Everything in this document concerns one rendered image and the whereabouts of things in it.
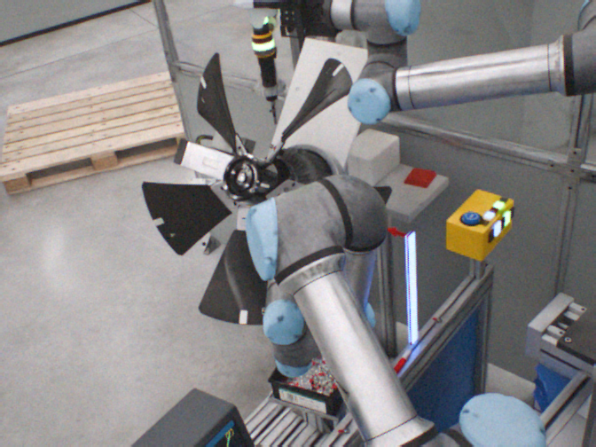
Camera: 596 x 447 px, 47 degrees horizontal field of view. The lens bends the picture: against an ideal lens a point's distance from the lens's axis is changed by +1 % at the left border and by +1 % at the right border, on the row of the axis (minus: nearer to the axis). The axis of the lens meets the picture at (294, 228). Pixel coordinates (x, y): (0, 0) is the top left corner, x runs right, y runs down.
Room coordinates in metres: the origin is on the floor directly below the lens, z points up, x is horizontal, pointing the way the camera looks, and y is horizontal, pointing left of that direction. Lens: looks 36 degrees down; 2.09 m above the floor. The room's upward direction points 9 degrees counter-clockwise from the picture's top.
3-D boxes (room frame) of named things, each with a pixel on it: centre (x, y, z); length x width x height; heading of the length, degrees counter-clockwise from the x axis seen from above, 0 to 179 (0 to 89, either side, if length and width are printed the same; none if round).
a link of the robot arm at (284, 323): (0.97, 0.04, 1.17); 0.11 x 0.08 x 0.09; 172
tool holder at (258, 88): (1.39, 0.00, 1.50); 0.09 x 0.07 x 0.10; 170
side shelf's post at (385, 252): (1.85, -0.30, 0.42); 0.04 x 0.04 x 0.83; 45
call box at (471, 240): (1.34, -0.46, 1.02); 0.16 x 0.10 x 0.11; 135
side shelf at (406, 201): (1.85, -0.30, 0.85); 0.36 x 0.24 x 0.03; 45
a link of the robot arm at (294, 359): (0.98, 0.03, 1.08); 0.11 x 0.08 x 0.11; 112
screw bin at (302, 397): (1.12, -0.01, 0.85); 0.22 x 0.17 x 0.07; 149
